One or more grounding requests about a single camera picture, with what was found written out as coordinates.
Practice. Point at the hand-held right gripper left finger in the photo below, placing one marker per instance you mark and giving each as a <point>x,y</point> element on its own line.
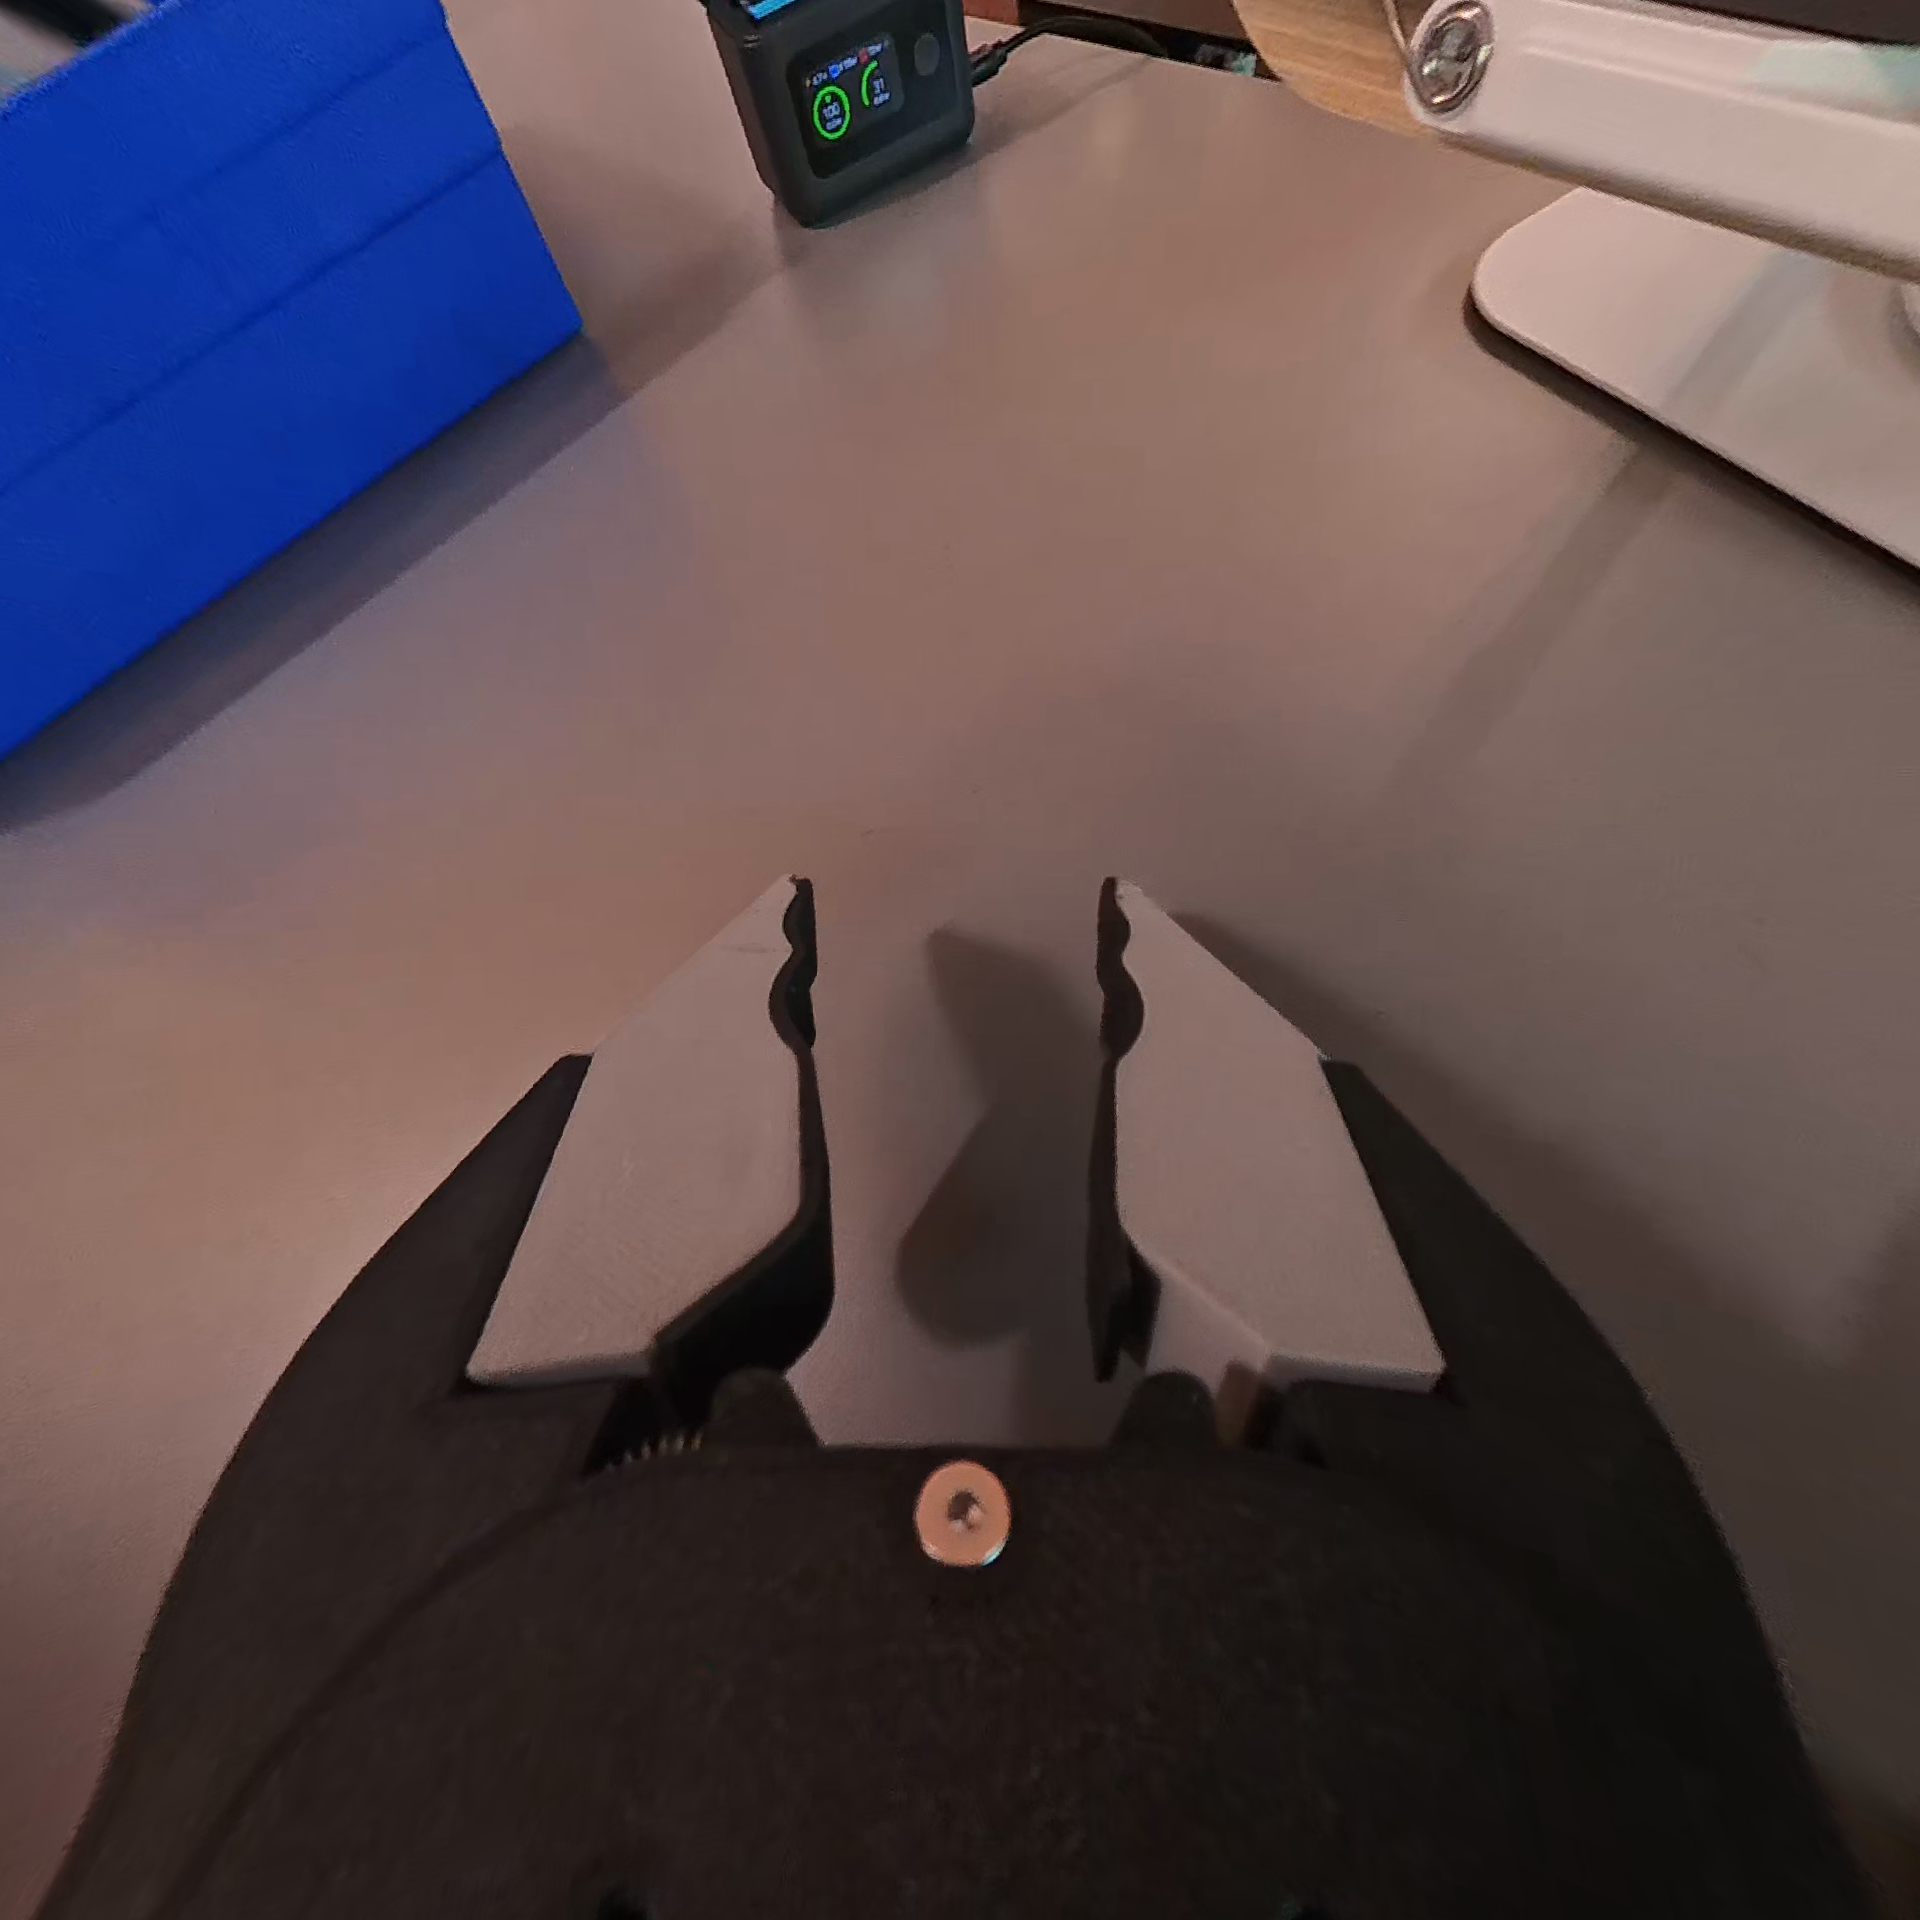
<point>660,1201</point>

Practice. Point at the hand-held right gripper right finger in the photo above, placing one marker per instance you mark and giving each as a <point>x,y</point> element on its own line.
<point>1274,1201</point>

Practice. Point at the black charging case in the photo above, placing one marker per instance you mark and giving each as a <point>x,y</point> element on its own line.
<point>855,151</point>

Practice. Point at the blue plastic bin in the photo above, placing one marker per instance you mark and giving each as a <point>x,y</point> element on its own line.
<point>225,330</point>

